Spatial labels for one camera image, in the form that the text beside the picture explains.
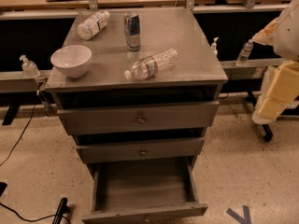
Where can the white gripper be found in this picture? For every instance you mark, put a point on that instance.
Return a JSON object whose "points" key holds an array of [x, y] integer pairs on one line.
{"points": [[287, 36]]}

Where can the red bull can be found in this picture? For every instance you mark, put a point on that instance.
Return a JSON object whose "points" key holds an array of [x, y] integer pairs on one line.
{"points": [[132, 30]]}

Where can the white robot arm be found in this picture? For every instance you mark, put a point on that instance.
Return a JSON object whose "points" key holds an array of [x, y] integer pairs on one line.
{"points": [[282, 33]]}

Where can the top grey drawer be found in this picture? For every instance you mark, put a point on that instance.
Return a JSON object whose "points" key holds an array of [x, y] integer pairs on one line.
{"points": [[138, 118]]}

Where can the grey drawer cabinet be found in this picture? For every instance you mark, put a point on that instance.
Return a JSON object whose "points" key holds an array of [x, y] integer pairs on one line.
{"points": [[196, 77]]}

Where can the middle grey drawer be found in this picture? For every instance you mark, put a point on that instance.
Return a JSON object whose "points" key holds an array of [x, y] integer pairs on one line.
{"points": [[140, 150]]}

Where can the bottom grey open drawer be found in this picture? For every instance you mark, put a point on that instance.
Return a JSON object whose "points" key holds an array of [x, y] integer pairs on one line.
{"points": [[132, 192]]}

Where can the black table leg right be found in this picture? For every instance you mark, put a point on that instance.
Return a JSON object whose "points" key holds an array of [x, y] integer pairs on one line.
{"points": [[261, 121]]}

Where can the small water bottle right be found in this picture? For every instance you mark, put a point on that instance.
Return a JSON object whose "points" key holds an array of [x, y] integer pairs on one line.
{"points": [[245, 53]]}

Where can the small pump bottle right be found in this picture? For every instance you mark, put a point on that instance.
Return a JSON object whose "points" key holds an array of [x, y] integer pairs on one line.
{"points": [[214, 45]]}

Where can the clear water bottle lying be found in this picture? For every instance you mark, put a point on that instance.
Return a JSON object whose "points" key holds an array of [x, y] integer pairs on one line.
{"points": [[152, 65]]}

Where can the white ceramic bowl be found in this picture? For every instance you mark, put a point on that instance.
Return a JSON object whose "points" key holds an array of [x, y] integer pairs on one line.
{"points": [[72, 60]]}

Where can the black stand foot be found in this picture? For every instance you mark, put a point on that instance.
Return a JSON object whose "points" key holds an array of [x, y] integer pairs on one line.
{"points": [[61, 211]]}

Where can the hand sanitizer pump bottle left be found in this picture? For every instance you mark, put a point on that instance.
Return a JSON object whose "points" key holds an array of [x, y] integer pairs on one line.
{"points": [[29, 67]]}

